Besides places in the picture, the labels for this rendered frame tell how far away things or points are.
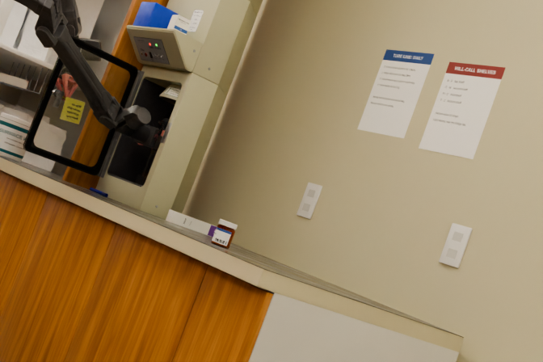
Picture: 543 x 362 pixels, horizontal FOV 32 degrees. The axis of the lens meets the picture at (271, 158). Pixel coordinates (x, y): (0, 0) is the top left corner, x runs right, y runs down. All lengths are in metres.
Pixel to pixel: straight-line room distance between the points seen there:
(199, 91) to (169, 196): 0.35
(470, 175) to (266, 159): 0.90
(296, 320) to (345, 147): 1.05
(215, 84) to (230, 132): 0.46
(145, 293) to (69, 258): 0.42
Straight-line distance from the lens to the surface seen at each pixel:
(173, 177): 3.03
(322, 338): 2.13
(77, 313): 2.59
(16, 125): 3.49
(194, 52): 3.02
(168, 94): 3.12
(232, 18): 3.09
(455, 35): 2.87
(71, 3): 3.22
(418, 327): 2.34
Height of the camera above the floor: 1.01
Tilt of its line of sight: 4 degrees up
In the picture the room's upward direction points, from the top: 21 degrees clockwise
